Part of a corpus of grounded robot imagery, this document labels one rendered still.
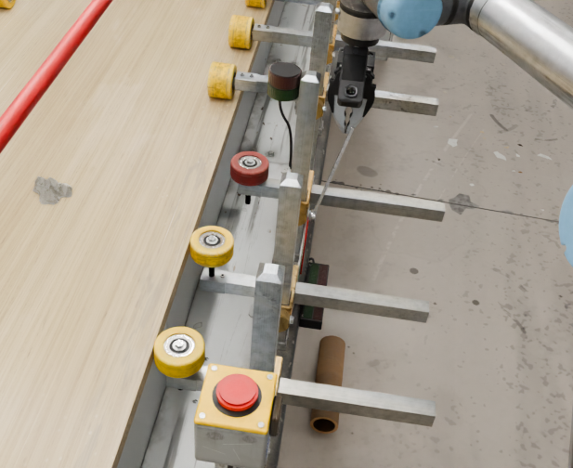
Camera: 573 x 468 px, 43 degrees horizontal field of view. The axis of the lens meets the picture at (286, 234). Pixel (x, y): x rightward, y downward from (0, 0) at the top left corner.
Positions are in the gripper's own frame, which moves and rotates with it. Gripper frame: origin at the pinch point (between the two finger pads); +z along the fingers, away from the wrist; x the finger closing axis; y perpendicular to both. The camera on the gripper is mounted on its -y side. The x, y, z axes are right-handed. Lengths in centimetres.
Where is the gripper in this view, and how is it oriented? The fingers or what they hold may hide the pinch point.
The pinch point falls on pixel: (345, 129)
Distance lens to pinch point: 146.8
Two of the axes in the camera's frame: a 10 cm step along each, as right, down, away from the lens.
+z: -0.7, 7.4, 6.7
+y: 1.3, -6.6, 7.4
